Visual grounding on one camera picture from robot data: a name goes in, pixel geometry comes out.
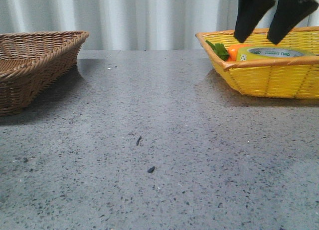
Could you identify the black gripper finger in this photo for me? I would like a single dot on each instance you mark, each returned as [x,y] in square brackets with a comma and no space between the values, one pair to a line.
[250,12]
[288,14]

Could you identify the yellow packing tape roll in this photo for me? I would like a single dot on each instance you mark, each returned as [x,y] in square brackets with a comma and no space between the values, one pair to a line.
[259,52]

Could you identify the orange toy carrot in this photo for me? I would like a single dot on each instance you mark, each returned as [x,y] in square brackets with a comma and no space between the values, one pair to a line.
[226,54]

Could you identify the yellow wicker basket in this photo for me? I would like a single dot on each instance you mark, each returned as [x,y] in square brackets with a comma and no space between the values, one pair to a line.
[294,77]

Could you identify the white pleated curtain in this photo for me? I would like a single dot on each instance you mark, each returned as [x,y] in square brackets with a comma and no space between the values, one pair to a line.
[122,24]

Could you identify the brown wicker basket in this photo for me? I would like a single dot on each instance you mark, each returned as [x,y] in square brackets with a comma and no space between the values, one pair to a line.
[32,61]

